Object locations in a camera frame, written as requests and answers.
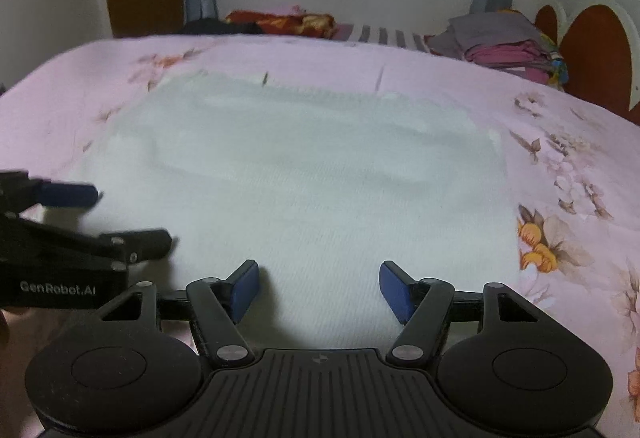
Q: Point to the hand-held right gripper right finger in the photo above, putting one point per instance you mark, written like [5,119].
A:
[395,290]

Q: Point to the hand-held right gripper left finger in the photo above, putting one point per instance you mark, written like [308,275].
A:
[246,290]

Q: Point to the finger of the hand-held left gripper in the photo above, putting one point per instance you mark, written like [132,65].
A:
[65,194]
[145,243]

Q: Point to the white knitted sweater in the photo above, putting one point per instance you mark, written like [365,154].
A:
[310,198]

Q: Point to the pile of folded clothes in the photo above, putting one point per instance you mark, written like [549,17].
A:
[500,43]

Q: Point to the pink floral bed sheet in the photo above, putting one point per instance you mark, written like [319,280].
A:
[575,178]

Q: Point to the black cloth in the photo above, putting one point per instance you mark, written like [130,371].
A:
[215,27]

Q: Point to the grey striped cloth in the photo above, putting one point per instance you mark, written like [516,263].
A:
[385,37]

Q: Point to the red patterned cloth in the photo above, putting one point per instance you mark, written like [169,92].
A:
[290,23]

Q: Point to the white and brown headboard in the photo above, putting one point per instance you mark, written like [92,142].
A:
[595,48]

